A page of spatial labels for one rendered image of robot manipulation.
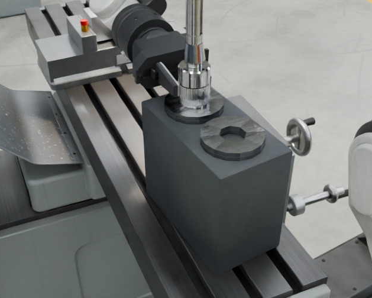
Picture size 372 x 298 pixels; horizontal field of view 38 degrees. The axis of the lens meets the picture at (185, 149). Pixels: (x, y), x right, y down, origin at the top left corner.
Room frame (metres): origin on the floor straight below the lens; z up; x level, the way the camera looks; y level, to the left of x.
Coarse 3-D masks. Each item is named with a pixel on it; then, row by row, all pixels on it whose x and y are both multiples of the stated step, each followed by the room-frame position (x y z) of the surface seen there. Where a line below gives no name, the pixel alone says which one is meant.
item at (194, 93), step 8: (184, 80) 0.68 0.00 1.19; (192, 80) 0.67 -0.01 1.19; (200, 80) 0.67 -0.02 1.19; (208, 80) 0.68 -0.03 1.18; (184, 88) 0.68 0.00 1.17; (192, 88) 0.67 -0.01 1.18; (200, 88) 0.67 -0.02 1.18; (208, 88) 0.69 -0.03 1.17; (184, 96) 0.68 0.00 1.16; (192, 96) 0.67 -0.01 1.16; (200, 96) 0.67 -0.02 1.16; (208, 96) 0.69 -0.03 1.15; (184, 104) 0.68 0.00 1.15; (192, 104) 0.67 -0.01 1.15; (200, 104) 0.67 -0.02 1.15
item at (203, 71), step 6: (180, 66) 0.69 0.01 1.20; (186, 66) 0.69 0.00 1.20; (204, 66) 0.69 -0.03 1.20; (210, 66) 0.69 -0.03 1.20; (180, 72) 0.68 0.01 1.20; (186, 72) 0.68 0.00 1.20; (192, 72) 0.67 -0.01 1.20; (198, 72) 0.67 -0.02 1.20; (204, 72) 0.68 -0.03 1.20; (192, 78) 0.67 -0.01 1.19; (198, 78) 0.67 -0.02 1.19
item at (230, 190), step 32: (160, 96) 0.73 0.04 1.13; (160, 128) 0.66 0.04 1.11; (192, 128) 0.64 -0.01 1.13; (224, 128) 0.62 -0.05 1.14; (256, 128) 0.62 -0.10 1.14; (160, 160) 0.67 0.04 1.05; (192, 160) 0.59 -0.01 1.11; (224, 160) 0.57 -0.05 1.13; (256, 160) 0.57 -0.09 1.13; (288, 160) 0.59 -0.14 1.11; (160, 192) 0.67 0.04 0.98; (192, 192) 0.58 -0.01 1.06; (224, 192) 0.53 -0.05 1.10; (256, 192) 0.56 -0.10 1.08; (192, 224) 0.58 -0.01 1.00; (224, 224) 0.53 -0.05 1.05; (256, 224) 0.56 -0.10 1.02; (224, 256) 0.54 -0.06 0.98; (256, 256) 0.57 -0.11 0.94
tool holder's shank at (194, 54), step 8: (192, 0) 0.68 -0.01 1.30; (200, 0) 0.69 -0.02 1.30; (192, 8) 0.68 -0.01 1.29; (200, 8) 0.69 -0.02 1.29; (192, 16) 0.68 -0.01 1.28; (200, 16) 0.69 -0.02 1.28; (192, 24) 0.68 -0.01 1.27; (200, 24) 0.69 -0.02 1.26; (192, 32) 0.68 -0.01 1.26; (200, 32) 0.69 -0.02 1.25; (192, 40) 0.68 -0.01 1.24; (200, 40) 0.69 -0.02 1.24; (192, 48) 0.68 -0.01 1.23; (200, 48) 0.69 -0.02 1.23; (184, 56) 0.69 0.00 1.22; (192, 56) 0.68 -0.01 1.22; (200, 56) 0.68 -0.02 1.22; (192, 64) 0.68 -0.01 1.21; (200, 64) 0.69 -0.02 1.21
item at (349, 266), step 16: (352, 240) 0.94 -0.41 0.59; (320, 256) 0.89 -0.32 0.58; (336, 256) 0.89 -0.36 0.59; (352, 256) 0.89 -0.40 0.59; (368, 256) 0.89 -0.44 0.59; (336, 272) 0.84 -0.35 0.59; (352, 272) 0.84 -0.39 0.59; (368, 272) 0.84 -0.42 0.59; (336, 288) 0.79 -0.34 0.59; (352, 288) 0.79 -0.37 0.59; (368, 288) 0.80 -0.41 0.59
